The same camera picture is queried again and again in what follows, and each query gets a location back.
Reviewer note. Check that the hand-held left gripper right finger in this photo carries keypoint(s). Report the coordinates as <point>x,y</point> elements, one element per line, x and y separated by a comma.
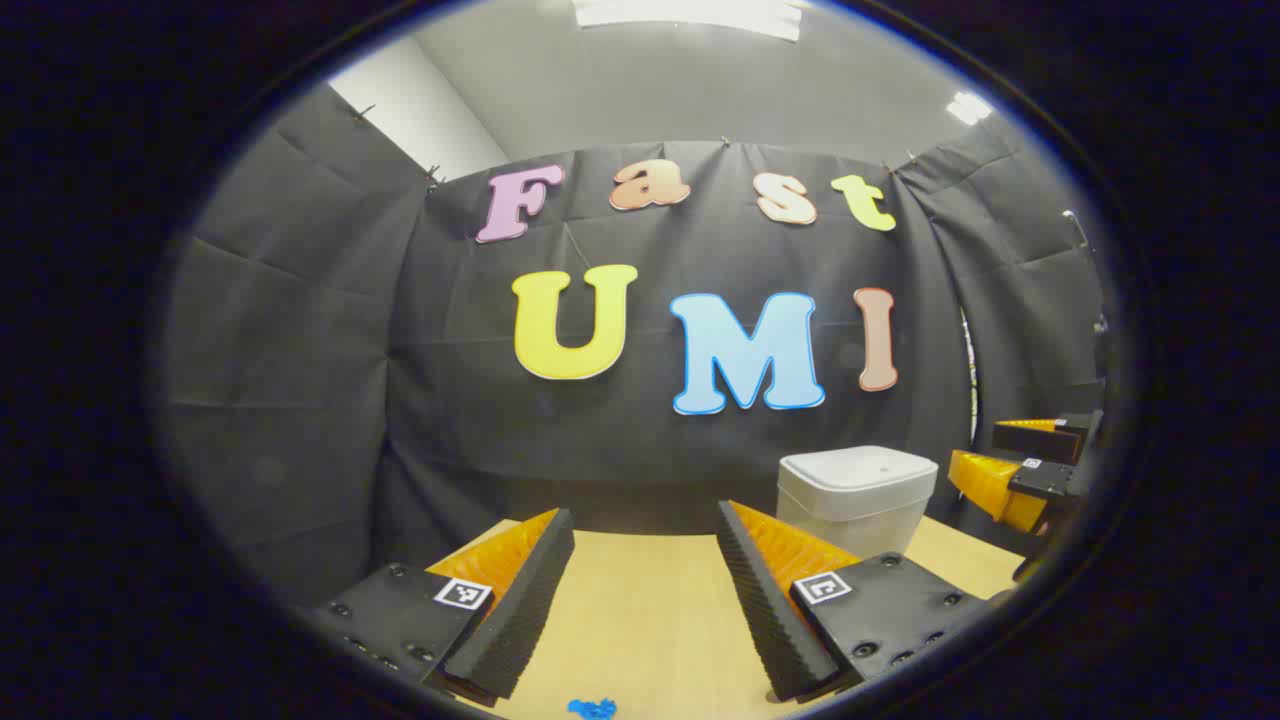
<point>765,610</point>

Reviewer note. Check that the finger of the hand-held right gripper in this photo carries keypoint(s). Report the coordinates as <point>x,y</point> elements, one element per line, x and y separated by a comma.
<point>1000,490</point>
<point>1050,435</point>

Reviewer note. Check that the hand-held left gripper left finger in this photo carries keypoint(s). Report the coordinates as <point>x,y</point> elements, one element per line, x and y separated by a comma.
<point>530,610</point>

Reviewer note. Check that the blue paper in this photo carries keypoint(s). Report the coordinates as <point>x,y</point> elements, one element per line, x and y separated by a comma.
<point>590,709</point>

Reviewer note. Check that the white desktop garbage bin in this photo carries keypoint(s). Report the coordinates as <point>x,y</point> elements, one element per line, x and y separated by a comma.
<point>850,490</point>

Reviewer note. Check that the wooden desktop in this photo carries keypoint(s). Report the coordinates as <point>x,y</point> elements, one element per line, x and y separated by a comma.
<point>640,620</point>

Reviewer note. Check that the small ceiling light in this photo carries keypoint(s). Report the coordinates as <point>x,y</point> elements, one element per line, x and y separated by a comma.
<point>968,108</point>

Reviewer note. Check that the large ceiling light panel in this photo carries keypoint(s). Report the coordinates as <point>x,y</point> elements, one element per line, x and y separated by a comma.
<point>690,18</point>

